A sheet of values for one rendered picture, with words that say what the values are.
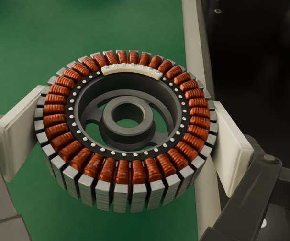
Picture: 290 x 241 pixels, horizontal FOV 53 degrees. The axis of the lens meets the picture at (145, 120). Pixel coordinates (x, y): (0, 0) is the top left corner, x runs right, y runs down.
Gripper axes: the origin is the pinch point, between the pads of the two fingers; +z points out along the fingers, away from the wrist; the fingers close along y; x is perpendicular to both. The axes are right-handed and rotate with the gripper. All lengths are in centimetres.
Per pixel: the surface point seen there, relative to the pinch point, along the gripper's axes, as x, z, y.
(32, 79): -1.1, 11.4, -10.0
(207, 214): -7.5, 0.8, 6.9
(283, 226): -6.3, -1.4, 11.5
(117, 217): -7.7, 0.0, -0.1
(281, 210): -5.7, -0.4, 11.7
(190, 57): 1.8, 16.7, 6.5
